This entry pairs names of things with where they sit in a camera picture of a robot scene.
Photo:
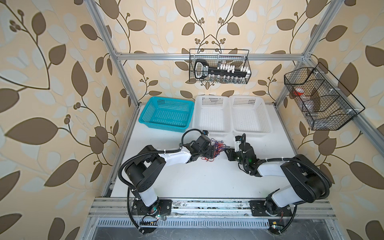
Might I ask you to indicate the black wire basket wall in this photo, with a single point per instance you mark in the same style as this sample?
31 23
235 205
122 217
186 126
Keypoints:
327 104
225 56

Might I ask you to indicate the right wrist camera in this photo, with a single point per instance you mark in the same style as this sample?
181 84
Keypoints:
238 141

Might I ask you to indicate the white plastic basket right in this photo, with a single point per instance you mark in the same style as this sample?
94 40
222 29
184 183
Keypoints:
249 116

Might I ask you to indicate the red capped container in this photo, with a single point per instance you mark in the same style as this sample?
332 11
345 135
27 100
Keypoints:
298 92

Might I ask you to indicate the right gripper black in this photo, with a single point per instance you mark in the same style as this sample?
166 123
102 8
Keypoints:
230 155

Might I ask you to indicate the teal plastic basket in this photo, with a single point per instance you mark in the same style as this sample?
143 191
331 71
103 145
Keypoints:
167 114

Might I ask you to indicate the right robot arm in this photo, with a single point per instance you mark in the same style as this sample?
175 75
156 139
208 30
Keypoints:
307 183

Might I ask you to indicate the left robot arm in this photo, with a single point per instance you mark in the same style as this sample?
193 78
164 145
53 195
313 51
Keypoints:
140 172

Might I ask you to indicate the black tool with vials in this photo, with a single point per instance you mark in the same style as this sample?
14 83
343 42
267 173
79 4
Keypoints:
202 69

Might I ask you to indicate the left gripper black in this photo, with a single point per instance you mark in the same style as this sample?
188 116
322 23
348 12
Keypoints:
211 151

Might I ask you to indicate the black wire basket right wall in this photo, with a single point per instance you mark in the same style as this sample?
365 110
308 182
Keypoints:
327 104

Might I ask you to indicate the white plastic basket left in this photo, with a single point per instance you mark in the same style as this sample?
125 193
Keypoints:
212 113

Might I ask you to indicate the black wire basket back wall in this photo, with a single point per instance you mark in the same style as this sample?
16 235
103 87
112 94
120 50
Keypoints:
225 56

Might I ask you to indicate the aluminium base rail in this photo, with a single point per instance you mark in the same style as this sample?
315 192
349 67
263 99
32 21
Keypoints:
213 208

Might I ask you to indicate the white plastic basket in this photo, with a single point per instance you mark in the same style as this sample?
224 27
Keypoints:
249 116
212 113

